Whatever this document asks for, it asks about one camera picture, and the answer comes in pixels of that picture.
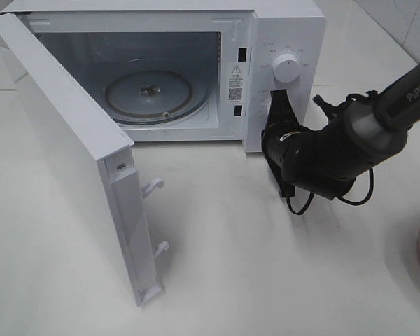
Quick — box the glass microwave turntable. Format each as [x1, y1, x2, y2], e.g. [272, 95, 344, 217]
[104, 70, 211, 125]

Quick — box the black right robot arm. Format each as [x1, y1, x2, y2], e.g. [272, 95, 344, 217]
[262, 63, 420, 200]

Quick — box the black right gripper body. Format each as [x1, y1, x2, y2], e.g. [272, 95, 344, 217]
[262, 121, 314, 196]

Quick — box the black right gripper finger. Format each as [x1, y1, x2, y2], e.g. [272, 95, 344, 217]
[267, 90, 296, 121]

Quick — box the white microwave oven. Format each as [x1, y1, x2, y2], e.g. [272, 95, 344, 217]
[0, 1, 326, 153]

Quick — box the white warning label sticker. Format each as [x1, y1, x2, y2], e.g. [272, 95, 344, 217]
[226, 62, 248, 104]

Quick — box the white upper microwave knob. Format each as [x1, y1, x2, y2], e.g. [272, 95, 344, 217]
[272, 51, 302, 83]

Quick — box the white microwave door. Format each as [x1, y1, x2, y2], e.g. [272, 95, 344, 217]
[0, 14, 169, 305]

